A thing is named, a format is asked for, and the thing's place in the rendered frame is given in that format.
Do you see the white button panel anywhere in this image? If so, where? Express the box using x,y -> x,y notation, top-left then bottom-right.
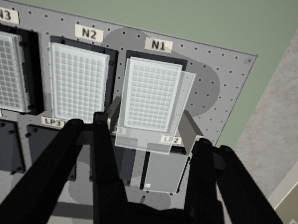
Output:
47,202 -> 93,224

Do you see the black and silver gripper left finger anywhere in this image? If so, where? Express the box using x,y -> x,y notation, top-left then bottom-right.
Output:
0,96 -> 134,224

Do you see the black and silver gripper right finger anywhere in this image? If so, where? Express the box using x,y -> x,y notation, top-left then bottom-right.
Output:
178,110 -> 284,224

